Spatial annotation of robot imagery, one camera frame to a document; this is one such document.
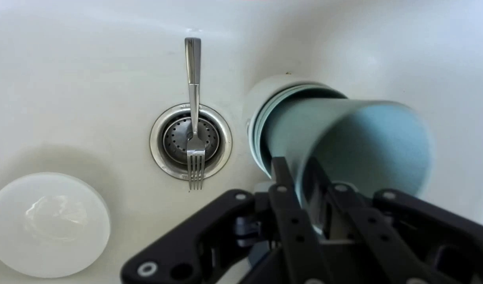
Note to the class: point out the light blue inner stacked cup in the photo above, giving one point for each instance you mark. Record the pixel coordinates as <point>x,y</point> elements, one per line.
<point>286,121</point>

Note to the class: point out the metal sink drain strainer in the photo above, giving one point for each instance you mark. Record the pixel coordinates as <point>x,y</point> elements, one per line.
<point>171,132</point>

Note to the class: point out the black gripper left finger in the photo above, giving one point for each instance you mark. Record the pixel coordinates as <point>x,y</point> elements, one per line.
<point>302,251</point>

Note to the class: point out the white bowl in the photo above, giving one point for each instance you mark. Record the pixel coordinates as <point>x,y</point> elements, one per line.
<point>51,224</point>

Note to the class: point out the silver metal fork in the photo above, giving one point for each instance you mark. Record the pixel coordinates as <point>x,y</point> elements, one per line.
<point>195,146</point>

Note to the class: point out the white outer stacked cup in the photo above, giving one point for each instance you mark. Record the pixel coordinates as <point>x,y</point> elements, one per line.
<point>261,101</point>

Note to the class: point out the light blue plastic cup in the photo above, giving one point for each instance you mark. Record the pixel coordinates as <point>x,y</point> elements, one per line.
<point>367,143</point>

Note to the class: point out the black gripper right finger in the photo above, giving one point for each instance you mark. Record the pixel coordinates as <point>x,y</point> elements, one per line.
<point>363,246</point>

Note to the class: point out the white ceramic sink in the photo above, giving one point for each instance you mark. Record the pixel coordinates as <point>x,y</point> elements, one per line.
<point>82,80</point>

